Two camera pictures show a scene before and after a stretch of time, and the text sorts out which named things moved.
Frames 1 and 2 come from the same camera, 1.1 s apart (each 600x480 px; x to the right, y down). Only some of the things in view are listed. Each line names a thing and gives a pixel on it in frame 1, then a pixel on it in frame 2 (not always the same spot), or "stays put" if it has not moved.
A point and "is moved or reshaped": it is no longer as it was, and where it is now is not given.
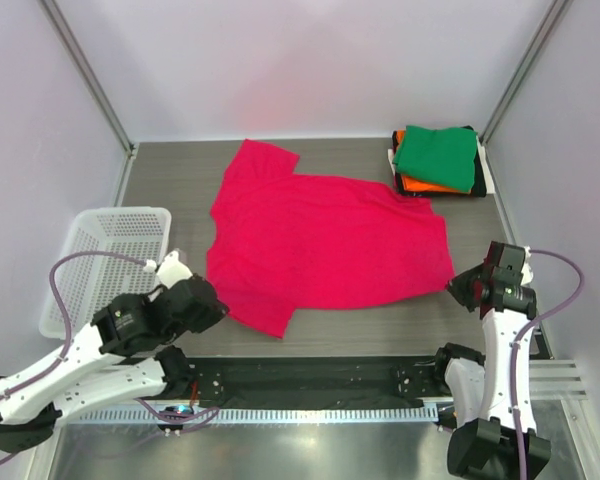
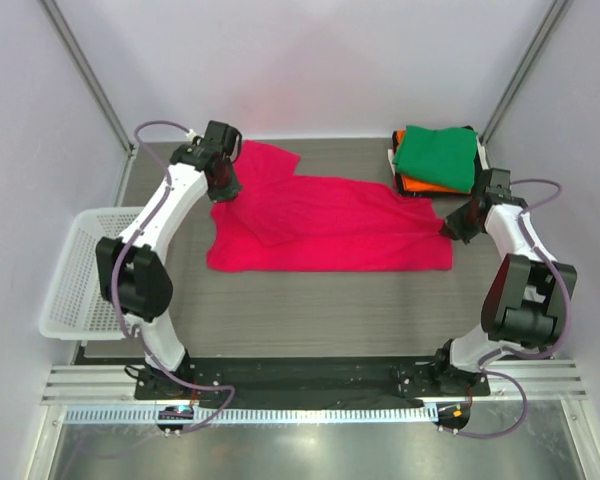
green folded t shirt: [444, 156] stays put
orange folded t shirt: [411, 183] stays put
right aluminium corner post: [557, 11] stays put
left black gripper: [213, 316] -> [230, 192]
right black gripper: [458, 287] -> [452, 225]
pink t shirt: [284, 242] is moved or reshaped
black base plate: [309, 382] stays put
